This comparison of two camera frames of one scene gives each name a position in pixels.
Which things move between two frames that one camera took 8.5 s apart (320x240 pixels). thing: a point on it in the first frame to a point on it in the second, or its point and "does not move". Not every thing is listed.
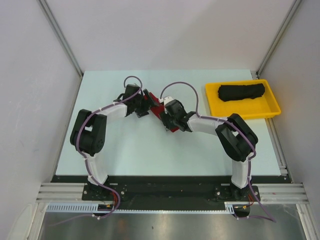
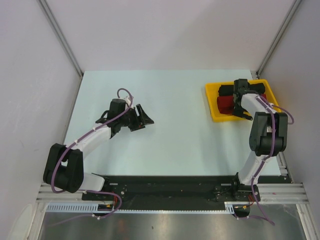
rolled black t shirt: [228, 92] does not move
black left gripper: [146, 107] to [145, 119]
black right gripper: [165, 119] to [239, 112]
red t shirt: [159, 109] to [225, 104]
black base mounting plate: [168, 188] does not move
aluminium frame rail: [268, 193] does not move
